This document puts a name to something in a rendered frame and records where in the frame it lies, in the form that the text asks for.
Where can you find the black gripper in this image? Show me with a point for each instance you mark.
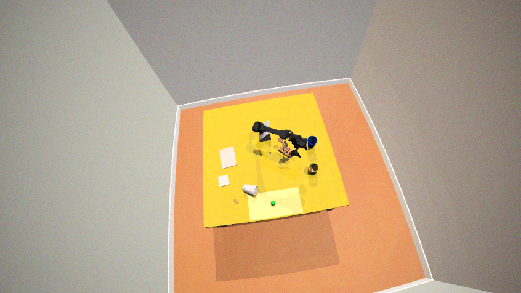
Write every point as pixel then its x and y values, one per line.
pixel 295 152

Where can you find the blue plastic cup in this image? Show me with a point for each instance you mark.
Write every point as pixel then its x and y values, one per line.
pixel 312 140

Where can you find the yellow cup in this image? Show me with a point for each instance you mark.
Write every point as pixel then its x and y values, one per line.
pixel 314 167

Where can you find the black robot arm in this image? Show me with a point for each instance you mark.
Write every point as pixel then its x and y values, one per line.
pixel 284 134

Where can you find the brown wooden catapult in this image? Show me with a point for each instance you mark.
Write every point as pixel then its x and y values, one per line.
pixel 284 148

